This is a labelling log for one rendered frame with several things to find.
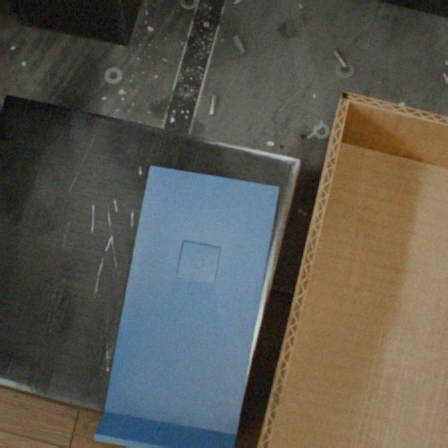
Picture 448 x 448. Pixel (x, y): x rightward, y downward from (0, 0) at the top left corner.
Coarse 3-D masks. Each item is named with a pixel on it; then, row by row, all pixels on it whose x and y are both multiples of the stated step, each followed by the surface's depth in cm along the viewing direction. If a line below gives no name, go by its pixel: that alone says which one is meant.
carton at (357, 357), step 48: (336, 144) 63; (384, 144) 68; (432, 144) 66; (336, 192) 69; (384, 192) 69; (432, 192) 69; (336, 240) 68; (384, 240) 68; (432, 240) 68; (336, 288) 68; (384, 288) 68; (432, 288) 68; (288, 336) 60; (336, 336) 67; (384, 336) 67; (432, 336) 67; (288, 384) 66; (336, 384) 66; (384, 384) 66; (432, 384) 66; (288, 432) 65; (336, 432) 65; (384, 432) 65; (432, 432) 65
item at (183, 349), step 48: (192, 192) 67; (240, 192) 67; (144, 240) 66; (192, 240) 66; (240, 240) 66; (144, 288) 66; (192, 288) 66; (240, 288) 66; (144, 336) 65; (192, 336) 65; (240, 336) 65; (144, 384) 64; (192, 384) 64; (240, 384) 64; (96, 432) 61; (144, 432) 62; (192, 432) 63
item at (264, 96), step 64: (0, 0) 73; (192, 0) 72; (256, 0) 73; (320, 0) 73; (0, 64) 71; (64, 64) 71; (128, 64) 71; (192, 64) 71; (256, 64) 71; (320, 64) 71; (384, 64) 72; (192, 128) 70; (256, 128) 70; (320, 128) 70
